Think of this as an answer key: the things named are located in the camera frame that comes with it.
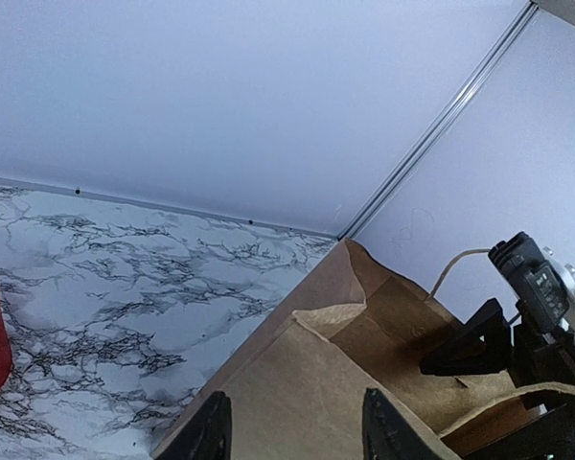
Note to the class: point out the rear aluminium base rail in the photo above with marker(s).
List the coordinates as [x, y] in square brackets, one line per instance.
[85, 194]

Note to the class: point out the right aluminium frame post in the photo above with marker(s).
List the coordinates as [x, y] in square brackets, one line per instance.
[441, 124]

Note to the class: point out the brown paper bag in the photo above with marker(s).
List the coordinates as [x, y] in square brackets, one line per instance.
[297, 383]

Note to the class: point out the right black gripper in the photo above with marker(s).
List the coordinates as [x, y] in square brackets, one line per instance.
[483, 346]

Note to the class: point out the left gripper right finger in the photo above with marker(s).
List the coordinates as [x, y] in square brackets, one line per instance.
[386, 434]

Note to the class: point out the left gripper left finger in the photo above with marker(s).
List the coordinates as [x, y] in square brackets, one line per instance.
[207, 435]

